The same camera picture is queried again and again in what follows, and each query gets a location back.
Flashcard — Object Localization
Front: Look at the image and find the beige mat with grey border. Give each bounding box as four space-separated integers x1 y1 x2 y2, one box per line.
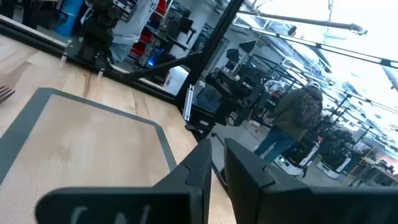
0 87 178 224

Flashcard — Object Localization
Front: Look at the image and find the shelf with red bins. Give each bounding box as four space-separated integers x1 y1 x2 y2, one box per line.
129 0 169 57

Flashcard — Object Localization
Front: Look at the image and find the silver mounting bracket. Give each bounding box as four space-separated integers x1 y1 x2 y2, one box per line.
182 83 195 122

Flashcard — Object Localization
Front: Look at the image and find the black table edge frame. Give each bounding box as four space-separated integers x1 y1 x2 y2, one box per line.
0 15 187 105

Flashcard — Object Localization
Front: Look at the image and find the person with backpack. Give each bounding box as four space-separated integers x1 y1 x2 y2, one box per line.
254 81 324 165

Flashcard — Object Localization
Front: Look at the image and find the black diagonal frame brace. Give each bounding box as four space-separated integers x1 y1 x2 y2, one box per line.
123 51 205 82

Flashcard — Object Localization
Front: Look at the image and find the black frame post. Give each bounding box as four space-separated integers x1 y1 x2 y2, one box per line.
175 0 245 108

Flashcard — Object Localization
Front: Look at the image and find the grey ceiling pipe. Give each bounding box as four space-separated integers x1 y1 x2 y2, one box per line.
238 9 369 35

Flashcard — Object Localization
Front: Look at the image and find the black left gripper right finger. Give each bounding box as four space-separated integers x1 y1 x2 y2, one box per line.
224 138 398 224

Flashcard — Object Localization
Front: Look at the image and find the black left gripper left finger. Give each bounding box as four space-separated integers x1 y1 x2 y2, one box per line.
35 138 213 224

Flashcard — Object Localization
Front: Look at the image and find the blue barrel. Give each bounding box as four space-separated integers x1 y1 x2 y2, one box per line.
54 0 84 37

